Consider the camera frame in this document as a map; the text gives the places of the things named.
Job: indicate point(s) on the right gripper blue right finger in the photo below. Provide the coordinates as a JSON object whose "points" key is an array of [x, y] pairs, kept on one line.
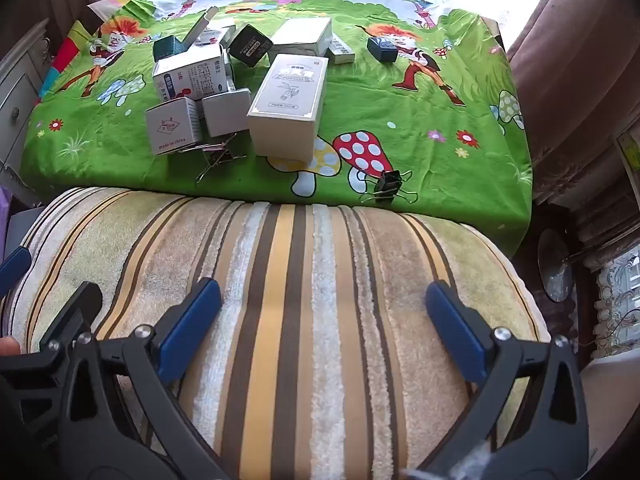
{"points": [[486, 358]]}

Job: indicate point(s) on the left hand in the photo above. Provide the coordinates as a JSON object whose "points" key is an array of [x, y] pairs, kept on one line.
{"points": [[9, 346]]}

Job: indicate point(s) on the pink binder clip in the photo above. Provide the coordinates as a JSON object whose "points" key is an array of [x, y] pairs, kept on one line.
{"points": [[215, 153]]}

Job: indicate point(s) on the cream dresser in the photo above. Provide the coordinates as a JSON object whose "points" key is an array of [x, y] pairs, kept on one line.
{"points": [[23, 69]]}

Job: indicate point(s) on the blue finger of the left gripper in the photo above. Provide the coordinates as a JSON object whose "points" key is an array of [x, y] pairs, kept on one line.
{"points": [[12, 269], [75, 317]]}

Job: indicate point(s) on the small white cube box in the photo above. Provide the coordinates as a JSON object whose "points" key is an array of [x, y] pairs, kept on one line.
{"points": [[226, 113]]}

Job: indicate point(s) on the white made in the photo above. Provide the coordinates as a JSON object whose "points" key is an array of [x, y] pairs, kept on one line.
{"points": [[173, 125]]}

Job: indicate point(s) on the white medicine box red figure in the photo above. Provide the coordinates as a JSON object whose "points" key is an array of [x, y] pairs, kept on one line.
{"points": [[199, 72]]}

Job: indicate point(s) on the black product box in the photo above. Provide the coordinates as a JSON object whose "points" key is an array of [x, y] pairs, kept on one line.
{"points": [[249, 45]]}

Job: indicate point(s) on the white ointment box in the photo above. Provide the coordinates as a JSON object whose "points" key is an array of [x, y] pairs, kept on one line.
{"points": [[199, 27]]}

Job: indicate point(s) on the black binder clip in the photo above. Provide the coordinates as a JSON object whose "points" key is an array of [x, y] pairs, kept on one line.
{"points": [[387, 187]]}

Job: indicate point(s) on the narrow white red-text box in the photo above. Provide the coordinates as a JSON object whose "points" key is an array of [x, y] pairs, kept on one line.
{"points": [[339, 52]]}

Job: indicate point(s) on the striped towel cushion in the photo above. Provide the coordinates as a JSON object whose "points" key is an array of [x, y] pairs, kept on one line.
{"points": [[322, 363]]}

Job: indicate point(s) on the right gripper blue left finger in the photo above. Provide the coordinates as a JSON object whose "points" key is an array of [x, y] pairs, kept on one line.
{"points": [[155, 360]]}

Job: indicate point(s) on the white box pink stain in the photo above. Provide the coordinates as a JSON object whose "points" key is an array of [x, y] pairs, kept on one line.
{"points": [[302, 36]]}

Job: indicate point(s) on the brown curtain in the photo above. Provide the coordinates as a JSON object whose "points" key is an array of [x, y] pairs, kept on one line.
{"points": [[576, 69]]}

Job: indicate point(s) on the tall cream box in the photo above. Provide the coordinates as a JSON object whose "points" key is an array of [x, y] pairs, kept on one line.
{"points": [[284, 117]]}

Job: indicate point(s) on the small dark blue box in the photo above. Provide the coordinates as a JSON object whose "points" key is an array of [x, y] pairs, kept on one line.
{"points": [[382, 49]]}

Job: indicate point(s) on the teal patterned box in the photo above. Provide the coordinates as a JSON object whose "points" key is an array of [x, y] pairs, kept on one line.
{"points": [[166, 47]]}

